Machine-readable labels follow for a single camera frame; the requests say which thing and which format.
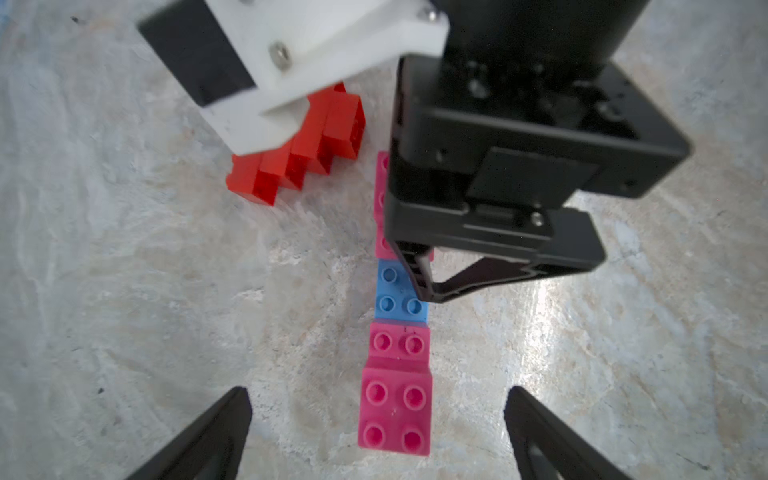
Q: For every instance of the blue lego brick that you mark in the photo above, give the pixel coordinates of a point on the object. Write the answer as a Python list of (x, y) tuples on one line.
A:
[(396, 298)]

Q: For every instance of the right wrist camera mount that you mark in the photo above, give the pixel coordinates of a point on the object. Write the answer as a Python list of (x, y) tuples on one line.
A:
[(250, 66)]

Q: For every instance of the pink lego brick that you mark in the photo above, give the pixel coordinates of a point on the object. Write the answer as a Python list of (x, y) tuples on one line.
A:
[(396, 411), (383, 250), (399, 344)]

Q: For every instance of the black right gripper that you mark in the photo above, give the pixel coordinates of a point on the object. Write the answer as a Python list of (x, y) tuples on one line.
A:
[(524, 108)]

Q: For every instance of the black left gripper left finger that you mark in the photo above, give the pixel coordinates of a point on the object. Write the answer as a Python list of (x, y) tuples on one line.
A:
[(211, 447)]

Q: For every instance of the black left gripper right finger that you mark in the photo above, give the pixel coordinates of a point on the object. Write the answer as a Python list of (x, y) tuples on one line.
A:
[(546, 448)]

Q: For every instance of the red long lego brick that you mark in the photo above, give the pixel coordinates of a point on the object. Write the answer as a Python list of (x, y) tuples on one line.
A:
[(333, 127)]

